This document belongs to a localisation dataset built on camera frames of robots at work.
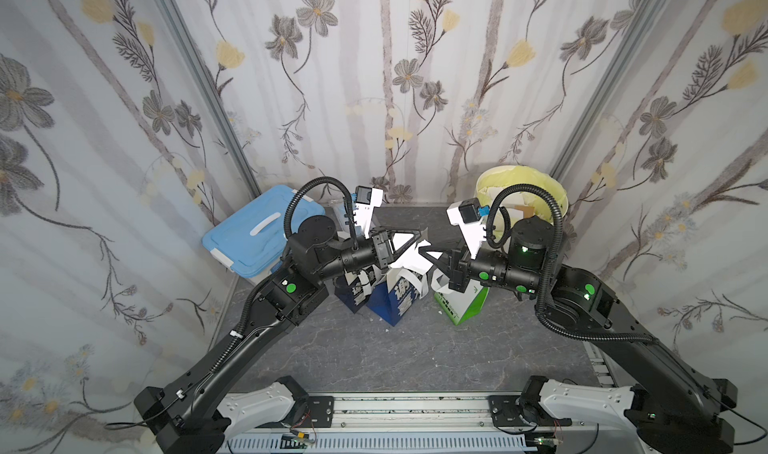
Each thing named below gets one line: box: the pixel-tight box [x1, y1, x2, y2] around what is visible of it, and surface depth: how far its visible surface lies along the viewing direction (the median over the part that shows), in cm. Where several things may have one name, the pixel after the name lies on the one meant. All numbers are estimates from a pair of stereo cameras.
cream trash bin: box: [476, 165, 568, 240], surface depth 94 cm
